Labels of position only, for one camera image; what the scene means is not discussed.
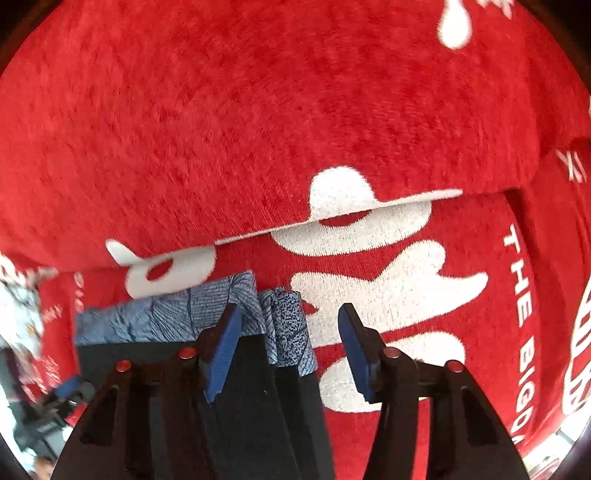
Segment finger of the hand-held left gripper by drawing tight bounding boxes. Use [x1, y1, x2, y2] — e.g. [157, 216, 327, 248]
[54, 376, 95, 400]

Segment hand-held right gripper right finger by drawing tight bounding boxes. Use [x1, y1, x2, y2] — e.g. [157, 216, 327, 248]
[337, 303, 530, 480]

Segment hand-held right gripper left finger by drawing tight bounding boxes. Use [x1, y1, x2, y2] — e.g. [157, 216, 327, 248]
[50, 302, 243, 480]

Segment black pants with blue waistband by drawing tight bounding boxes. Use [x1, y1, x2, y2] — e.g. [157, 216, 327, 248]
[74, 270, 336, 480]

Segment white patterned cloth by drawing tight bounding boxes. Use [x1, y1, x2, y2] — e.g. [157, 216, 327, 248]
[0, 265, 47, 363]

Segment red printed blanket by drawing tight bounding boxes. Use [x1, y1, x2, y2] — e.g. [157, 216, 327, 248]
[0, 0, 591, 480]

